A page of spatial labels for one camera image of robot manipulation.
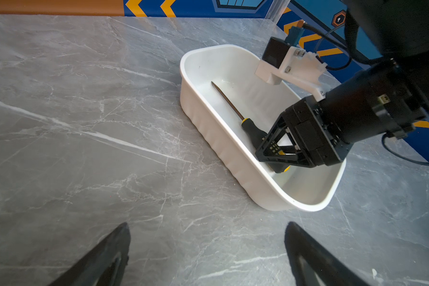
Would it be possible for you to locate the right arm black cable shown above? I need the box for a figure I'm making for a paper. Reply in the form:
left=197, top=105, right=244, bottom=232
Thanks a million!
left=296, top=19, right=429, bottom=167

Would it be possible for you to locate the white plastic bin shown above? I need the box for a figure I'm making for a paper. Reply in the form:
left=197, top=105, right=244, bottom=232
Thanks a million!
left=179, top=43, right=347, bottom=212

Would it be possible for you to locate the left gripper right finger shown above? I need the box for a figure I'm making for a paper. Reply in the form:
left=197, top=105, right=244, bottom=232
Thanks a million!
left=284, top=222, right=367, bottom=286

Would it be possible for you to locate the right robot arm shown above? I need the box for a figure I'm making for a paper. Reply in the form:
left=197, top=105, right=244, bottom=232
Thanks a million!
left=255, top=1, right=429, bottom=168

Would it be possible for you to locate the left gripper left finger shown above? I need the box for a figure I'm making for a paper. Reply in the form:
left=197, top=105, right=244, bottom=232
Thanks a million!
left=51, top=222, right=131, bottom=286

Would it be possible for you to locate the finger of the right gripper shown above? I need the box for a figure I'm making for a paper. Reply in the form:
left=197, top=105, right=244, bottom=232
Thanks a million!
left=256, top=115, right=299, bottom=157
left=255, top=152, right=316, bottom=174

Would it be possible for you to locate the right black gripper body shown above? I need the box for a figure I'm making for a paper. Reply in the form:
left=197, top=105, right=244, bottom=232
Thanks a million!
left=281, top=96, right=353, bottom=168

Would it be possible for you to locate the black yellow screwdriver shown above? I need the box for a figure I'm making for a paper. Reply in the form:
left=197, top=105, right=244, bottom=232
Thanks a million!
left=211, top=82, right=290, bottom=172

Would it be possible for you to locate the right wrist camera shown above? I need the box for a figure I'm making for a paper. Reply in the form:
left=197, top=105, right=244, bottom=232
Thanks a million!
left=255, top=37, right=330, bottom=101

